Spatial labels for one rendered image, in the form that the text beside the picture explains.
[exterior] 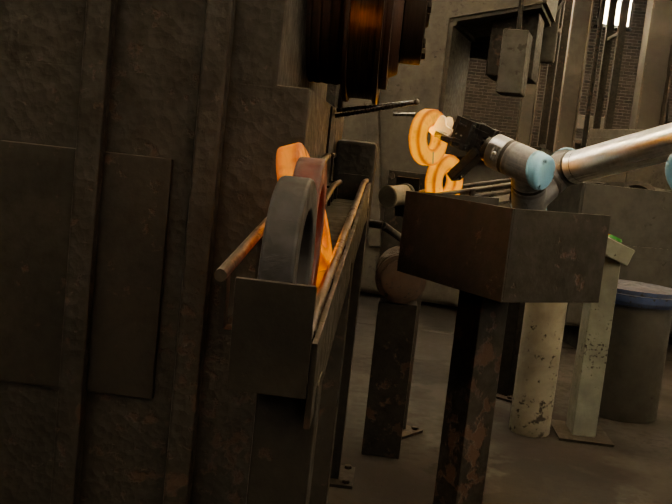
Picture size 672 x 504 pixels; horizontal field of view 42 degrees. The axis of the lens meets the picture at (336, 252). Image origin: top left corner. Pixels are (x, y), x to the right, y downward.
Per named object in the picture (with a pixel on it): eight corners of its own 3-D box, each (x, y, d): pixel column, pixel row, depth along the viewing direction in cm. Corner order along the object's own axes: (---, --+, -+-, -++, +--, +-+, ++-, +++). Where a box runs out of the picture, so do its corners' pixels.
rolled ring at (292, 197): (322, 166, 96) (292, 163, 97) (300, 193, 78) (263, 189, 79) (307, 327, 101) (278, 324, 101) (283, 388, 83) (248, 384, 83)
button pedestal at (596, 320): (560, 443, 257) (590, 232, 250) (546, 418, 281) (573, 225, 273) (616, 450, 256) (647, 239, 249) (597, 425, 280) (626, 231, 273)
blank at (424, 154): (409, 108, 237) (419, 108, 235) (440, 108, 249) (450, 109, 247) (406, 166, 240) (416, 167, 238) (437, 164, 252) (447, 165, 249)
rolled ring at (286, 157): (295, 174, 113) (270, 180, 113) (333, 293, 122) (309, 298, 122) (300, 121, 129) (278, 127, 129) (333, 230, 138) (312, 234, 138)
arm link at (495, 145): (508, 173, 233) (490, 171, 226) (493, 166, 236) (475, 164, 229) (521, 141, 231) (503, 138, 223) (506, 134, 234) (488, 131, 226)
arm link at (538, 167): (536, 200, 224) (536, 171, 216) (496, 181, 231) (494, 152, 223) (558, 179, 227) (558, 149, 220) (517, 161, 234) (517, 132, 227)
